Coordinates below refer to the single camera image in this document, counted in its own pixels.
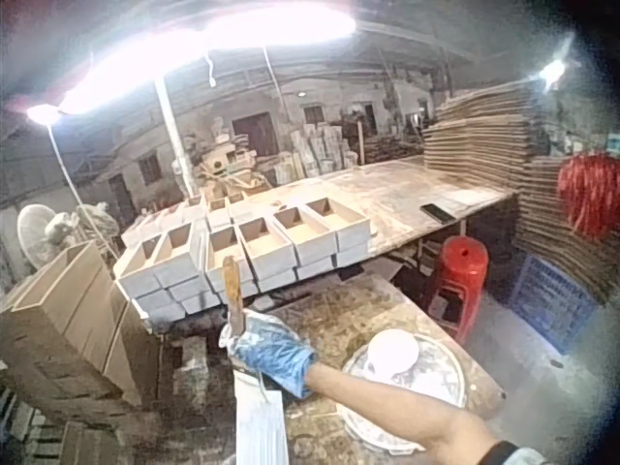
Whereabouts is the long wooden work table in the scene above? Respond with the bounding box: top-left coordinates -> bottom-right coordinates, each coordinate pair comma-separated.
241,154 -> 518,265

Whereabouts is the black phone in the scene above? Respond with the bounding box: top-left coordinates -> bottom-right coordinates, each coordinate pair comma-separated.
418,202 -> 458,226

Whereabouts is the blue plastic crate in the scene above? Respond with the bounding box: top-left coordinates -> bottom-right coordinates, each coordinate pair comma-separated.
507,251 -> 601,356

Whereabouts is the white bowl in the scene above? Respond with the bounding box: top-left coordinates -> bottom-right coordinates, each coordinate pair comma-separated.
365,327 -> 421,383

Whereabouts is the white painted board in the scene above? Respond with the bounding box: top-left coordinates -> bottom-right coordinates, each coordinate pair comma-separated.
233,370 -> 291,465

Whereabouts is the white post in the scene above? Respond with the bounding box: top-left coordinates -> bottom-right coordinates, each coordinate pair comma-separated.
153,76 -> 199,196

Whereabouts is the wooden handled putty knife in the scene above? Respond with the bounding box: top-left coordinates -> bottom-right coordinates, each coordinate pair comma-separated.
221,255 -> 245,336

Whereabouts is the stained work bench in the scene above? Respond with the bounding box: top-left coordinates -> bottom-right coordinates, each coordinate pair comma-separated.
159,273 -> 508,465

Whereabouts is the stack of white wooden boxes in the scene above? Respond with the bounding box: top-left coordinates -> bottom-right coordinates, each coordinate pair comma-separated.
114,192 -> 375,326

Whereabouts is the long fluorescent lamp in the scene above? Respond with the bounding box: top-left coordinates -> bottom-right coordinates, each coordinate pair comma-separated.
56,3 -> 360,116

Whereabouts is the stack of brown wooden boxes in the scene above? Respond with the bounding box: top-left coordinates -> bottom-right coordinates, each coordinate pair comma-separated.
0,239 -> 162,409

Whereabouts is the white hanging cable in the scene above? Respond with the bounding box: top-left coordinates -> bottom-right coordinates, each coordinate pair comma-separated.
46,123 -> 120,256

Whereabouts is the white electric fan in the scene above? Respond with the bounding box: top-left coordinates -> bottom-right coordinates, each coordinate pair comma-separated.
16,202 -> 67,272

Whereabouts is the red plastic stool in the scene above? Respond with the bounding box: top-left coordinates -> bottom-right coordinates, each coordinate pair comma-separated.
419,235 -> 490,346

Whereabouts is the red hanging bundle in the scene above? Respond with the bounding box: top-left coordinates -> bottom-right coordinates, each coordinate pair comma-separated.
555,151 -> 620,242

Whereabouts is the small light bulb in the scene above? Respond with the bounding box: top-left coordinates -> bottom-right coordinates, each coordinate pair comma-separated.
24,103 -> 65,126
536,56 -> 571,93

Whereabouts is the heap of wooden parts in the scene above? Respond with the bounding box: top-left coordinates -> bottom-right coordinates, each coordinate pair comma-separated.
191,115 -> 362,195

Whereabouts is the white putty bucket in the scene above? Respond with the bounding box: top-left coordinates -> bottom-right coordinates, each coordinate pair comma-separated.
336,333 -> 470,457

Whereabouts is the person's right hand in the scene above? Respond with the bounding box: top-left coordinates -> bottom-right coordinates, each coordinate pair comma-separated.
218,308 -> 320,400

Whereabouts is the stack of wooden boards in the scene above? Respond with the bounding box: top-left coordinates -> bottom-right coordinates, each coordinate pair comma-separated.
419,80 -> 620,304

